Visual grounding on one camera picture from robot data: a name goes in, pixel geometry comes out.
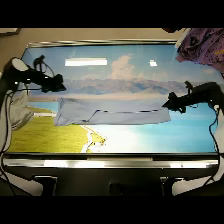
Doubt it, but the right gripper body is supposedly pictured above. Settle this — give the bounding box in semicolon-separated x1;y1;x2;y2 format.
161;92;190;114

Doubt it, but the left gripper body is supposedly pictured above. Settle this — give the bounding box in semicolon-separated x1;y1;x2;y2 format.
41;73;67;94

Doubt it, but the light blue garment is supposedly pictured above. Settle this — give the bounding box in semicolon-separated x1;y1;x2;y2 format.
53;96;172;127

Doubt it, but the grey garment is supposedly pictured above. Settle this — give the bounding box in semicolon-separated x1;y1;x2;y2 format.
9;90;36;132

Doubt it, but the purple garment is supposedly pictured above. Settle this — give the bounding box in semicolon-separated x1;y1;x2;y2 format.
175;27;224;75

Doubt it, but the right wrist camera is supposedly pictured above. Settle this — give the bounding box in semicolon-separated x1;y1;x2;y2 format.
184;80;195;97

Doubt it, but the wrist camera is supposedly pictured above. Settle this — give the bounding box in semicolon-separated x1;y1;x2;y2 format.
184;80;195;97
32;54;55;78

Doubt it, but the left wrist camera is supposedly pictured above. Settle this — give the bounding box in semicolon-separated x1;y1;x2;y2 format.
32;54;55;78

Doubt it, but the black cable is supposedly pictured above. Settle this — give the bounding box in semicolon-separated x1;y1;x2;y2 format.
0;91;17;196
207;102;222;161

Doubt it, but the silver frame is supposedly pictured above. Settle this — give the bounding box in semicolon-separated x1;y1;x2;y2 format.
0;156;224;197

